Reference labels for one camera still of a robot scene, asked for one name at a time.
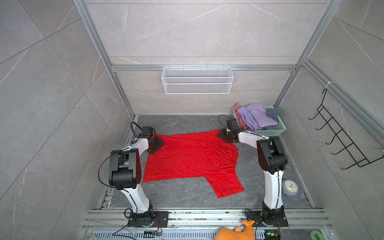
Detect red t shirt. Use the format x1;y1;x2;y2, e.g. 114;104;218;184
144;130;244;198

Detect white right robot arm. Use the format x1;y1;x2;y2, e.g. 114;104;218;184
219;119;288;227

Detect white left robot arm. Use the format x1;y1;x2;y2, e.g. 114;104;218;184
108;122;164;227

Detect pink t shirt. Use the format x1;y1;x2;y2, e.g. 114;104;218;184
234;103;250;130

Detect purple t shirt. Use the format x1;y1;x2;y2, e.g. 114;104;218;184
237;103;278;132

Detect grey t shirt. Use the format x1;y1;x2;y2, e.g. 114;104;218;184
267;107;282;121

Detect white round clock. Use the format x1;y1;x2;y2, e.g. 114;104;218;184
282;179;299;197

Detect orange plush toy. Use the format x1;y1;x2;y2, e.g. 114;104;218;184
214;221;256;240

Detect green tape roll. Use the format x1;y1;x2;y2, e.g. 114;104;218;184
311;231;325;240

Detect white wire mesh basket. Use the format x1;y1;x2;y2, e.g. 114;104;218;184
162;67;234;95

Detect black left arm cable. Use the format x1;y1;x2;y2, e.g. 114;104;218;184
97;120;143;190

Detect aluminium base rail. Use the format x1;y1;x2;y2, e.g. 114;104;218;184
81;208;338;240

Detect black wall hook rack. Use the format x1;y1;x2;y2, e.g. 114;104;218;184
308;89;384;170

